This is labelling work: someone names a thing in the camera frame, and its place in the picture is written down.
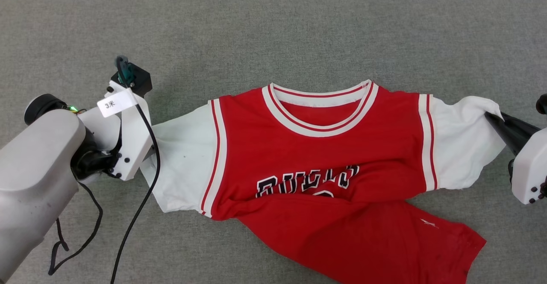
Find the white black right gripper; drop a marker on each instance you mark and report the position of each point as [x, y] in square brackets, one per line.
[532, 173]

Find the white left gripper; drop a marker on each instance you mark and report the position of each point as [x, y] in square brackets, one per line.
[134, 147]

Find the red white basketball jersey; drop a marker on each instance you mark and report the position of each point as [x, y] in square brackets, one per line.
[316, 156]

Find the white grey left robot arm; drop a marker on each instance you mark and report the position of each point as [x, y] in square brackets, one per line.
[34, 160]

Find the white paper label tag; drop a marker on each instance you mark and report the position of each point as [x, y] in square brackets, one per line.
[115, 103]

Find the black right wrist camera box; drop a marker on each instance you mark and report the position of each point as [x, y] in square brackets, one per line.
[542, 103]

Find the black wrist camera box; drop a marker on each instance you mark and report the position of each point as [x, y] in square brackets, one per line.
[141, 82]
[542, 103]

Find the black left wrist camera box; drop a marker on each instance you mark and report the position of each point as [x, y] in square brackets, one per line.
[141, 82]

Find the teal left camera connector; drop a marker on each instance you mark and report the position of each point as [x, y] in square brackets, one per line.
[124, 72]

